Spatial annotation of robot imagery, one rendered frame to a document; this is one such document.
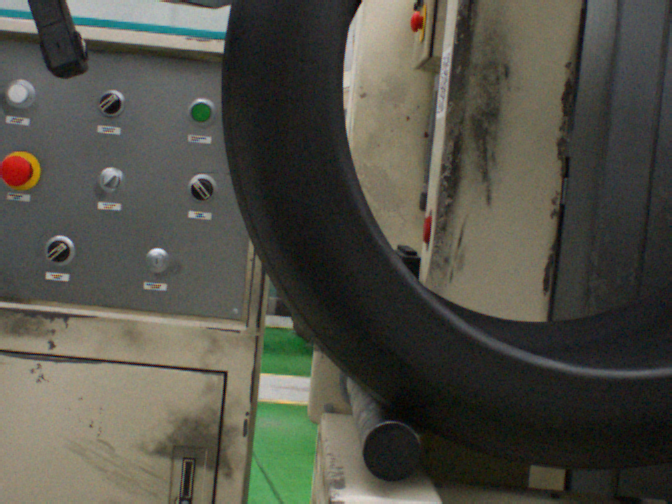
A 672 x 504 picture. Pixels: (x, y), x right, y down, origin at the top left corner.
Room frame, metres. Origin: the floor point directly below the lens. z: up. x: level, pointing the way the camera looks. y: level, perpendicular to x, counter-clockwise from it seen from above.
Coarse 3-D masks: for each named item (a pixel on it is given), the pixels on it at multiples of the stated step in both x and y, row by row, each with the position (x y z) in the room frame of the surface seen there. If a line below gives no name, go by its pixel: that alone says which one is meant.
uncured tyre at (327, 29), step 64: (256, 0) 0.96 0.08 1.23; (320, 0) 0.93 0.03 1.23; (256, 64) 0.95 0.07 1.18; (320, 64) 0.93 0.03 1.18; (256, 128) 0.95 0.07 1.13; (320, 128) 0.93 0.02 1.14; (256, 192) 0.96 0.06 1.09; (320, 192) 0.94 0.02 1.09; (320, 256) 0.94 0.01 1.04; (384, 256) 0.93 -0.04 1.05; (320, 320) 0.97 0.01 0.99; (384, 320) 0.94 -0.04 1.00; (448, 320) 0.93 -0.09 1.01; (512, 320) 1.25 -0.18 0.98; (576, 320) 1.25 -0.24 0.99; (640, 320) 1.23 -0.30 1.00; (384, 384) 0.97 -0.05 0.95; (448, 384) 0.94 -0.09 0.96; (512, 384) 0.94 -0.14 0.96; (576, 384) 0.94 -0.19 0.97; (640, 384) 0.94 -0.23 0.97; (512, 448) 0.97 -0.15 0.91; (576, 448) 0.96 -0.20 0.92; (640, 448) 0.96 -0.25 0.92
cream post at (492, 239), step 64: (448, 0) 1.44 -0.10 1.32; (512, 0) 1.33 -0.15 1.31; (576, 0) 1.34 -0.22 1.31; (512, 64) 1.33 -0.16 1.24; (448, 128) 1.34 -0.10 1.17; (512, 128) 1.33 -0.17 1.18; (448, 192) 1.33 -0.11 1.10; (512, 192) 1.33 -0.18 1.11; (448, 256) 1.33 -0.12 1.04; (512, 256) 1.33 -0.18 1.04; (448, 448) 1.33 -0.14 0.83
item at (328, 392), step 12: (312, 360) 1.31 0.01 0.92; (324, 360) 1.30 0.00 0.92; (312, 372) 1.31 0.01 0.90; (324, 372) 1.30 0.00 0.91; (336, 372) 1.30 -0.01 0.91; (312, 384) 1.30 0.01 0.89; (324, 384) 1.30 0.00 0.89; (336, 384) 1.30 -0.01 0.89; (312, 396) 1.30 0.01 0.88; (324, 396) 1.30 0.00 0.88; (336, 396) 1.30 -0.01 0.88; (348, 396) 1.30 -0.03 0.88; (312, 408) 1.30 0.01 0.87; (324, 408) 1.30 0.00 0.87; (336, 408) 1.30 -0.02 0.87; (348, 408) 1.30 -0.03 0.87; (312, 420) 1.30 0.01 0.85; (420, 432) 1.31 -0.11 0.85
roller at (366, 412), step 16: (352, 384) 1.22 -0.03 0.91; (352, 400) 1.17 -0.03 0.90; (368, 400) 1.08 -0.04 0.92; (368, 416) 1.02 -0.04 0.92; (384, 416) 0.99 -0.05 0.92; (400, 416) 1.00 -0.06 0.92; (368, 432) 0.97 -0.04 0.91; (384, 432) 0.96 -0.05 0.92; (400, 432) 0.96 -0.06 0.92; (368, 448) 0.96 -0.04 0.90; (384, 448) 0.96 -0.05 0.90; (400, 448) 0.96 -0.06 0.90; (416, 448) 0.96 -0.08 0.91; (368, 464) 0.96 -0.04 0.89; (384, 464) 0.96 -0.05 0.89; (400, 464) 0.96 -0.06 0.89; (416, 464) 0.96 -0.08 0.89
